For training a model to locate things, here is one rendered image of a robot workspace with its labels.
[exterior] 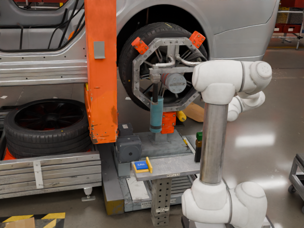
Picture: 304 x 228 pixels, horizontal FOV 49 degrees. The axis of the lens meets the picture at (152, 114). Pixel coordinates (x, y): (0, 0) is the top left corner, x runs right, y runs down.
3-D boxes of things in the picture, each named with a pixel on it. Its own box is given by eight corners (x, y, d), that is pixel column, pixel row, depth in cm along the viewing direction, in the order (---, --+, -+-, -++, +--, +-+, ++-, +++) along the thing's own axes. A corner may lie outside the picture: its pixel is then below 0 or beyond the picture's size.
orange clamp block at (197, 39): (194, 46, 237) (201, 35, 235) (198, 49, 230) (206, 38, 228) (187, 40, 234) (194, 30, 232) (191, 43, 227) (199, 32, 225)
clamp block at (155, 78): (156, 78, 218) (157, 70, 216) (160, 83, 210) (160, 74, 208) (149, 78, 217) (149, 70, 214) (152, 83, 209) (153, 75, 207)
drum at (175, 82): (177, 83, 245) (178, 64, 239) (186, 93, 227) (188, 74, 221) (158, 83, 242) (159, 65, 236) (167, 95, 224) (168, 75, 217)
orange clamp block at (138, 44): (146, 45, 228) (138, 36, 224) (149, 48, 221) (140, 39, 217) (139, 52, 229) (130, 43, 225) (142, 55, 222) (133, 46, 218)
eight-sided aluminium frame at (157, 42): (199, 106, 259) (207, 36, 235) (202, 109, 253) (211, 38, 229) (131, 111, 246) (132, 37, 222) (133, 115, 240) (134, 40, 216)
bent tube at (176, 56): (197, 59, 234) (198, 44, 230) (208, 67, 218) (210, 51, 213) (173, 59, 230) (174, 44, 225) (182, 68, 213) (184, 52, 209)
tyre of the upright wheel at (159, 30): (123, 108, 272) (199, 93, 284) (129, 121, 251) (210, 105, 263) (111, 28, 241) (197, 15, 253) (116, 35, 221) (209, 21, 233)
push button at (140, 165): (145, 163, 206) (145, 160, 205) (148, 170, 200) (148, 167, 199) (134, 164, 205) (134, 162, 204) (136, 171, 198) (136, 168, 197)
